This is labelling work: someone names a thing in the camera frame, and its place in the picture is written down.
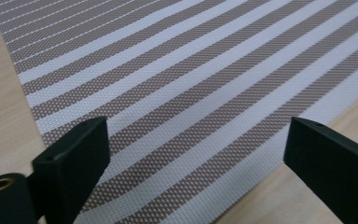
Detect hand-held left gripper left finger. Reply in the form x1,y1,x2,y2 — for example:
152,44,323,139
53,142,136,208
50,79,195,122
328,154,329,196
27,116,111,224

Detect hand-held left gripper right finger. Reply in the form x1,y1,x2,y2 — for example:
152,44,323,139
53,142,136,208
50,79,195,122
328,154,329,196
282,116,358,224

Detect striped woven placemat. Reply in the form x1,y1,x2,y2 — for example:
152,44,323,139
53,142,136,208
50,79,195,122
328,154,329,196
0,0,358,224

